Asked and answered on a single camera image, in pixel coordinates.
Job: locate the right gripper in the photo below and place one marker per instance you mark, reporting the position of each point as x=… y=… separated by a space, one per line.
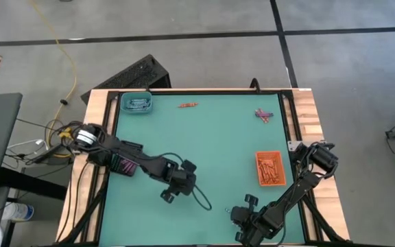
x=252 y=223

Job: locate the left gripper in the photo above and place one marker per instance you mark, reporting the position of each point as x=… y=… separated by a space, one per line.
x=180 y=180

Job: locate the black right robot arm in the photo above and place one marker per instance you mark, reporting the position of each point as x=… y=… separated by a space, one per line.
x=300 y=187

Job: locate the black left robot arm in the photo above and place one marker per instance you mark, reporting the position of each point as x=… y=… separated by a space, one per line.
x=142 y=159

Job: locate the orange plastic basket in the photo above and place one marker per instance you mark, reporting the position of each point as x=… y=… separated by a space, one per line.
x=283 y=182

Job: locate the teal table mat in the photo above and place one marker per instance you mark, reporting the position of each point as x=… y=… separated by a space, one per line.
x=218 y=144

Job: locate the black plastic basket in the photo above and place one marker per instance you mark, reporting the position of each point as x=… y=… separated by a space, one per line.
x=115 y=164

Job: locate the teal plastic basket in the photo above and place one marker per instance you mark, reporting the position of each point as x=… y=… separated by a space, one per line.
x=125 y=109

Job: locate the yellow extension plug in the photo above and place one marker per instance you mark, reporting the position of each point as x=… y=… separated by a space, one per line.
x=65 y=133

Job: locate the white power adapter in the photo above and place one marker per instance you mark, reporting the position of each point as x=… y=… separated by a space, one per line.
x=39 y=141

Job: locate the white canister blue label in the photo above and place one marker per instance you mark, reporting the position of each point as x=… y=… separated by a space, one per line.
x=19 y=211

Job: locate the black table frame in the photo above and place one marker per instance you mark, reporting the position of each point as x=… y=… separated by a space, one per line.
x=201 y=92

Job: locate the black bracket post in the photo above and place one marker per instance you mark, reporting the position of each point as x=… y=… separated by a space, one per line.
x=255 y=85

